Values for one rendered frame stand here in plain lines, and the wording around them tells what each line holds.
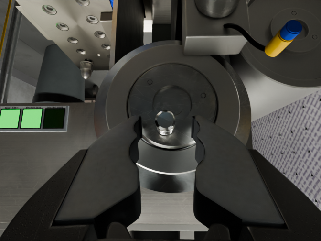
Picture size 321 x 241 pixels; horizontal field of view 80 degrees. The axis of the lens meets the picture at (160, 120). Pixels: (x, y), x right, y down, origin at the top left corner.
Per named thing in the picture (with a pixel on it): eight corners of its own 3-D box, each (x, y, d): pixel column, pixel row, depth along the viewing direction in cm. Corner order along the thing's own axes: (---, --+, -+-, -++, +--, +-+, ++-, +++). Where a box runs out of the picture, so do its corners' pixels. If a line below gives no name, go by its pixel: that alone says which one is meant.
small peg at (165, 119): (177, 112, 13) (172, 132, 13) (176, 121, 16) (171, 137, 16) (158, 107, 13) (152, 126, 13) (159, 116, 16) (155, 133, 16)
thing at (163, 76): (225, 73, 17) (206, 159, 15) (219, 82, 18) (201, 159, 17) (142, 53, 17) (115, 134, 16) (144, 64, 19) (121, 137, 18)
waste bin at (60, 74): (61, 67, 270) (55, 115, 255) (28, 44, 217) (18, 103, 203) (97, 63, 260) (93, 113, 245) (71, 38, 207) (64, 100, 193)
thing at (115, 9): (121, -71, 24) (113, 69, 20) (143, 44, 47) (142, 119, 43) (117, -71, 24) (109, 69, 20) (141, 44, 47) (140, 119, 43)
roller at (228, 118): (234, 42, 17) (247, 174, 15) (194, 113, 43) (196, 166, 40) (108, 45, 18) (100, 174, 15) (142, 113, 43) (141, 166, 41)
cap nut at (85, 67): (90, 60, 52) (90, 76, 51) (95, 67, 56) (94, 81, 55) (77, 60, 52) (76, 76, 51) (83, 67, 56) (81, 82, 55)
